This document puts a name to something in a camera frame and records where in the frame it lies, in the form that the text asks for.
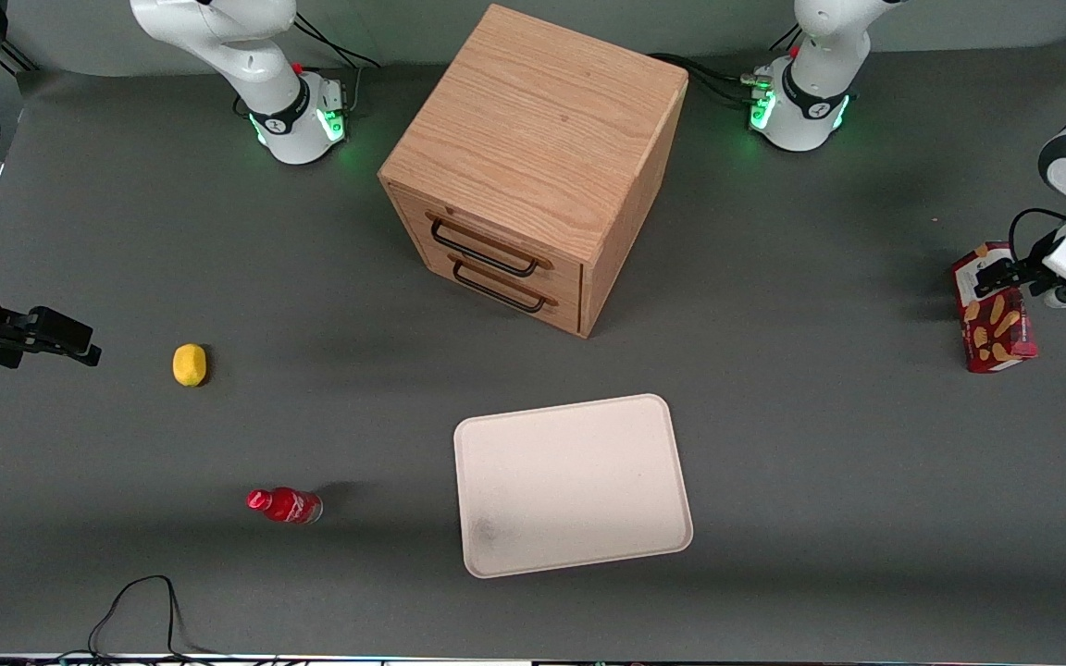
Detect red tartan cookie box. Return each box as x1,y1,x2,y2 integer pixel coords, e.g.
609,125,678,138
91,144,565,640
951,242,1040,374

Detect white rectangular tray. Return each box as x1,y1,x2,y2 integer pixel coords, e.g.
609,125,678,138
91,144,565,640
453,393,694,580

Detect yellow lemon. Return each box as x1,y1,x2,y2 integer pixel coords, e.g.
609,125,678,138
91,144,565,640
172,343,208,388

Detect red plastic bottle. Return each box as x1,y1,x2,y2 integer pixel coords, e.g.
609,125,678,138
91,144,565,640
246,487,324,525

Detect wooden drawer front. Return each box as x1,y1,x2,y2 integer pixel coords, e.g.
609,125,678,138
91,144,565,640
390,185,585,302
408,231,583,336

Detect wooden two-drawer cabinet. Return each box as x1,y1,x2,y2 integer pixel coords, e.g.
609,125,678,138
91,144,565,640
378,4,689,339

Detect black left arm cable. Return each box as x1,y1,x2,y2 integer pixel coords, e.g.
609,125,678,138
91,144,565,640
1010,207,1066,260

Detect black looped cable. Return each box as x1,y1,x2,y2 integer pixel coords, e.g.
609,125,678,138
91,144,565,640
59,574,219,662

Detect black left base cables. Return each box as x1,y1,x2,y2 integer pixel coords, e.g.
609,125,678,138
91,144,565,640
651,53,772,108

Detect black base cables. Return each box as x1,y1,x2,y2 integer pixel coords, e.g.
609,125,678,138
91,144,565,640
651,53,772,108
292,13,382,114

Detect black right base cables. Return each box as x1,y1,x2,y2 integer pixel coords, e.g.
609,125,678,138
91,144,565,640
292,13,382,114

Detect black wire drawer handle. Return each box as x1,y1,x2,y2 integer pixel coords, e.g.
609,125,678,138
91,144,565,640
448,254,560,314
425,211,554,278

